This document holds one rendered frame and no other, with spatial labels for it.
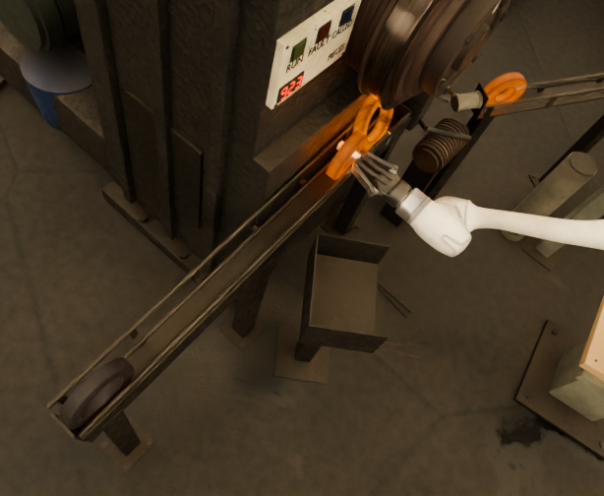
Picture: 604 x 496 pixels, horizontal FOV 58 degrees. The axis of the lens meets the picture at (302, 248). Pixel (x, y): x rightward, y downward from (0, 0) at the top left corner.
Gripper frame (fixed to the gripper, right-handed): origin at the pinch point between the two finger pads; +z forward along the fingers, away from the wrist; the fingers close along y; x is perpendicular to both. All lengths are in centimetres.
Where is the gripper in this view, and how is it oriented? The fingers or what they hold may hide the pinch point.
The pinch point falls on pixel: (348, 152)
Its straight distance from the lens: 156.1
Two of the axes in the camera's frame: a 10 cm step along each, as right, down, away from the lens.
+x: 2.1, -4.1, -8.8
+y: 6.3, -6.3, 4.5
